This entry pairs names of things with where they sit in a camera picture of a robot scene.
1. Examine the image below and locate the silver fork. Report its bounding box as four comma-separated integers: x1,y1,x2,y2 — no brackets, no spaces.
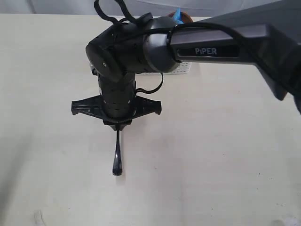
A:
112,130,123,176

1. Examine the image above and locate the blue snack packet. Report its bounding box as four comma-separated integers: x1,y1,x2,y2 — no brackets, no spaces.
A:
172,8,184,24

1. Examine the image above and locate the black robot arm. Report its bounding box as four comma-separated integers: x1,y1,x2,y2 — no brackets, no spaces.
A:
71,0,301,131

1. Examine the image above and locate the brown ceramic plate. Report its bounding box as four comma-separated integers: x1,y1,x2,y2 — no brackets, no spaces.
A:
167,12,193,24

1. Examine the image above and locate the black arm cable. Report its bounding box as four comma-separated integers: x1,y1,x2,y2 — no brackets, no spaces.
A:
94,0,285,95

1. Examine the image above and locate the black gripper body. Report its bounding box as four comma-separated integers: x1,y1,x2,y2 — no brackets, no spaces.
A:
71,95,162,125

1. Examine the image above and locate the white perforated plastic basket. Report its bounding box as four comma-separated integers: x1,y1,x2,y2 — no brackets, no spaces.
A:
140,62,192,75

